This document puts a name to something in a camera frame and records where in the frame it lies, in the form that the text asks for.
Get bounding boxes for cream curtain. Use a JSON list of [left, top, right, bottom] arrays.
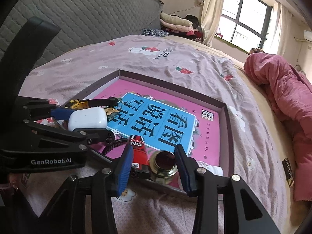
[[200, 0, 228, 48]]

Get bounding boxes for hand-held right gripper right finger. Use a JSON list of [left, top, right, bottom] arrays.
[[174, 144, 281, 234]]

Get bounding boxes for red and black tube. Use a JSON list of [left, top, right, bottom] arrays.
[[129, 135, 153, 179]]

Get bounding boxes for beige folded blanket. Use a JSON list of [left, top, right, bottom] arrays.
[[160, 12, 193, 28]]

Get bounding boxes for white earbuds case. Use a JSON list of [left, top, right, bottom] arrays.
[[68, 107, 108, 131]]

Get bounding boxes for pink strawberry printed blanket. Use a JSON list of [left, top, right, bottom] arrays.
[[18, 34, 288, 234]]

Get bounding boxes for red patterned folded clothes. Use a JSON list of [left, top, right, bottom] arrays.
[[162, 26, 204, 42]]

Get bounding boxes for pink quilt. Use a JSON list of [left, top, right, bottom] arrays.
[[244, 52, 312, 201]]

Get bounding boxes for pink and blue book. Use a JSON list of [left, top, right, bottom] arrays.
[[91, 78, 221, 191]]

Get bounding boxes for black hair clip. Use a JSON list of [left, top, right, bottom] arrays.
[[102, 138, 129, 155]]

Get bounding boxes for sheer white curtain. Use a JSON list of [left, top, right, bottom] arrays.
[[269, 4, 293, 56]]

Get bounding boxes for black framed window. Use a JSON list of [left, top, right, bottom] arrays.
[[214, 0, 276, 51]]

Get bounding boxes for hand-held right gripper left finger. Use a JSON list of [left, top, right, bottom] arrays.
[[39, 144, 134, 234]]

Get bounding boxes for white pill bottle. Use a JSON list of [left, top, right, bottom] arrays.
[[196, 160, 224, 177]]

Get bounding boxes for black mattress label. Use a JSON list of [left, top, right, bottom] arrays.
[[282, 157, 295, 188]]

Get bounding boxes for shallow brown cardboard box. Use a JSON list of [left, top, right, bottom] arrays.
[[62, 69, 236, 197]]

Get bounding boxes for gold glass jar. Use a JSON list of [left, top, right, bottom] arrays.
[[149, 151, 178, 183]]

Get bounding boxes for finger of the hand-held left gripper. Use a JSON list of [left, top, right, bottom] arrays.
[[24, 121, 115, 154], [16, 96, 75, 123]]

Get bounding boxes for dark patterned cloth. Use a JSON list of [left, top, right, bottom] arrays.
[[143, 28, 169, 37]]

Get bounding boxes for beige mattress sheet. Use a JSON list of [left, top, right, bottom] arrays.
[[168, 34, 312, 234]]

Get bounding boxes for black garment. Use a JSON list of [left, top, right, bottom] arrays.
[[184, 15, 201, 27]]

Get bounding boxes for grey quilted headboard cover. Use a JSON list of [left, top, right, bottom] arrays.
[[0, 0, 166, 98]]

